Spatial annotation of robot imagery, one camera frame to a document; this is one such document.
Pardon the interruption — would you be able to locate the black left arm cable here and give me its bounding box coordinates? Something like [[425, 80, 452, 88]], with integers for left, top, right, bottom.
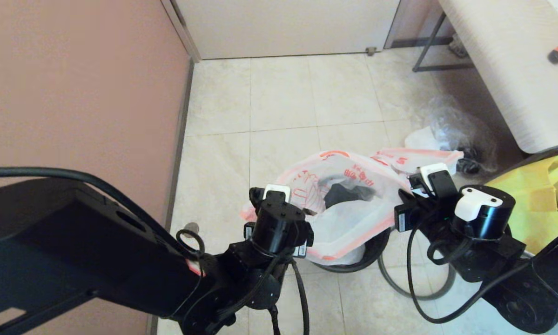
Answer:
[[0, 167, 309, 335]]

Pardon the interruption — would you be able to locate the clear crumpled plastic bag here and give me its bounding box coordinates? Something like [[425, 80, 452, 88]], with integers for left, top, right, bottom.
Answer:
[[414, 95, 498, 175]]

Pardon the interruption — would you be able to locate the grey shoe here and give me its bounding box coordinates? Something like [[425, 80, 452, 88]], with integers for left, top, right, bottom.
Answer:
[[449, 35, 465, 59]]

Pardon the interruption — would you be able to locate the dark gray bin ring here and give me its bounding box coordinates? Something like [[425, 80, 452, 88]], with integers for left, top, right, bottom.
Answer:
[[378, 254, 456, 301]]

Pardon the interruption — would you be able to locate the wood grain table black frame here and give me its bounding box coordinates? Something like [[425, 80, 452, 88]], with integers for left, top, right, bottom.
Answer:
[[411, 0, 558, 161]]

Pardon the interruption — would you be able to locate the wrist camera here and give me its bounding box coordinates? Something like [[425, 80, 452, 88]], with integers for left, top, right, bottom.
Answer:
[[262, 184, 292, 204], [408, 163, 458, 198]]

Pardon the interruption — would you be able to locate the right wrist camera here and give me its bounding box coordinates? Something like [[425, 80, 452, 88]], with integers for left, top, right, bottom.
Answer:
[[408, 163, 458, 198]]

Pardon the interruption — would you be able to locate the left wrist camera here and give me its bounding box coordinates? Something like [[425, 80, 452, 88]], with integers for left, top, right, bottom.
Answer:
[[262, 184, 292, 204]]

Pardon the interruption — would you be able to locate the black round trash bin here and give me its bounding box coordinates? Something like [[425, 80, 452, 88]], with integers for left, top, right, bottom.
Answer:
[[314, 228, 391, 273]]

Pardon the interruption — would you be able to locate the white bag with red print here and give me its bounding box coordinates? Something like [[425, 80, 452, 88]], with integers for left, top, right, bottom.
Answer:
[[239, 150, 412, 266]]

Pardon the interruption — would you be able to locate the white door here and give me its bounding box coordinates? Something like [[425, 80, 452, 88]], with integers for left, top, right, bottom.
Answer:
[[174, 0, 400, 60]]

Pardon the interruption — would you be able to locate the white red bag with rubbish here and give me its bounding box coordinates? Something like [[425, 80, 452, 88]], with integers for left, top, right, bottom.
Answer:
[[374, 127, 464, 187]]

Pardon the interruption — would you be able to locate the yellow plastic bag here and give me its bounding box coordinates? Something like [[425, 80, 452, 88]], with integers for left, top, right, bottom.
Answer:
[[486, 155, 558, 254]]

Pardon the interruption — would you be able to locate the black tangled item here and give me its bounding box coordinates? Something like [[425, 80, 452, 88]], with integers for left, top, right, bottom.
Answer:
[[458, 148, 482, 175]]

